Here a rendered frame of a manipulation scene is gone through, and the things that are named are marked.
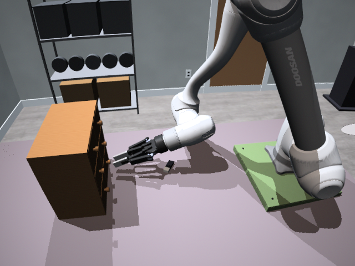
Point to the dark brown chest of drawers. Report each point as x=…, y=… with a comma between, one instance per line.
x=60, y=162

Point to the dark brown drawer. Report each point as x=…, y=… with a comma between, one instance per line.
x=101, y=142
x=93, y=149
x=98, y=172
x=97, y=122
x=104, y=191
x=106, y=162

